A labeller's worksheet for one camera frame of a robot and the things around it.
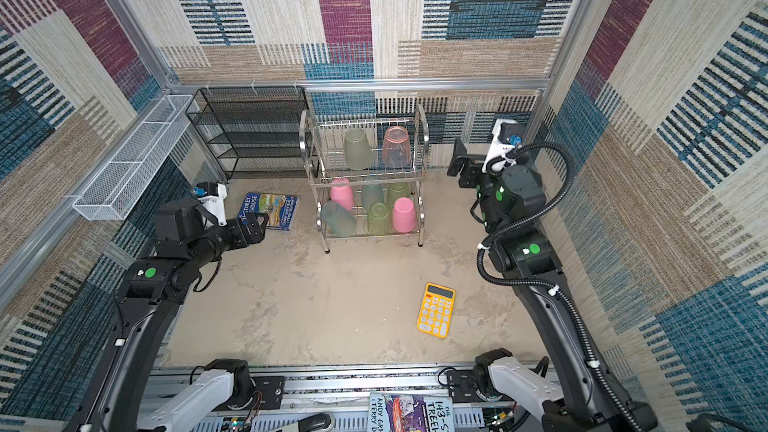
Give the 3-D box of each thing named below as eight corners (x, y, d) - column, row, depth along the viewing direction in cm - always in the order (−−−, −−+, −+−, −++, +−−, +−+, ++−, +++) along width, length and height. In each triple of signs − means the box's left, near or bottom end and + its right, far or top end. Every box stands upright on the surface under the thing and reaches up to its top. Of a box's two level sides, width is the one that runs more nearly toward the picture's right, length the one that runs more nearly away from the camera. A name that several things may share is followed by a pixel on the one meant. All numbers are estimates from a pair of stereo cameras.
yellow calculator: (414, 329, 85) (415, 326, 83) (424, 284, 93) (425, 280, 91) (448, 339, 83) (449, 336, 81) (455, 292, 91) (457, 289, 90)
